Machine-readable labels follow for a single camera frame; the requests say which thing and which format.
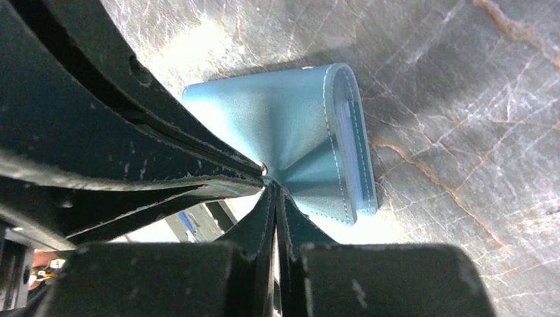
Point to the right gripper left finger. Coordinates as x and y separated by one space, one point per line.
231 276

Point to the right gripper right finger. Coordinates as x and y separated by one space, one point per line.
320 277

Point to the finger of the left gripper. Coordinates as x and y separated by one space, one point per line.
79 111
57 212

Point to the blue card holder wallet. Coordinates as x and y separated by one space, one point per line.
305 125

